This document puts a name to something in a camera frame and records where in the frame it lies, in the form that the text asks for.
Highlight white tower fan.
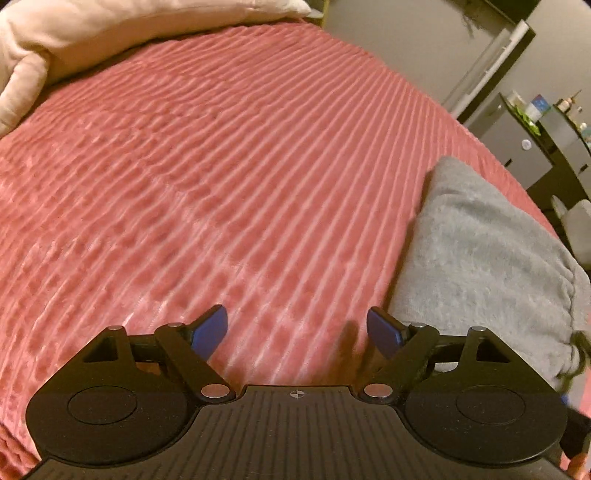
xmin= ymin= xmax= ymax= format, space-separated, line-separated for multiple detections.
xmin=442 ymin=23 xmax=537 ymax=124

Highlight blue and white box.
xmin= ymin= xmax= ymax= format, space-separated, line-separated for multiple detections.
xmin=527 ymin=94 xmax=550 ymax=121

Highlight grey pants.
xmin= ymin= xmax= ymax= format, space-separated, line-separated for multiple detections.
xmin=388 ymin=156 xmax=591 ymax=398

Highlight grey vanity desk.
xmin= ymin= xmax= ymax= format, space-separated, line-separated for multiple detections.
xmin=525 ymin=108 xmax=591 ymax=214

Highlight grey nightstand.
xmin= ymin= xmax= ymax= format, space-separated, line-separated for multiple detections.
xmin=464 ymin=91 xmax=562 ymax=191

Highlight green leafy item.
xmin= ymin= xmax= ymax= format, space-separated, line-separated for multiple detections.
xmin=517 ymin=110 xmax=542 ymax=136

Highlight pink ribbed blanket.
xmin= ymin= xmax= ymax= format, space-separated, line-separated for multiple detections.
xmin=0 ymin=17 xmax=571 ymax=480

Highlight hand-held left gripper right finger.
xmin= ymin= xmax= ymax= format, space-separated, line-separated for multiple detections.
xmin=359 ymin=306 xmax=514 ymax=403

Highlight black wall television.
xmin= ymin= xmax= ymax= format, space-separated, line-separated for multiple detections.
xmin=455 ymin=0 xmax=525 ymax=26

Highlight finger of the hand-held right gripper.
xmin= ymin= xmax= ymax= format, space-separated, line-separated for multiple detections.
xmin=556 ymin=330 xmax=591 ymax=395

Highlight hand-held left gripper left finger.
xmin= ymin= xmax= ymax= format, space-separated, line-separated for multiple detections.
xmin=78 ymin=305 xmax=237 ymax=402

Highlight beige duvet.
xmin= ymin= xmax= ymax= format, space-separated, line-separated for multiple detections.
xmin=0 ymin=0 xmax=313 ymax=138

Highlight grey upholstered chair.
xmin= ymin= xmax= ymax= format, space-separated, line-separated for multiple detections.
xmin=551 ymin=196 xmax=591 ymax=272

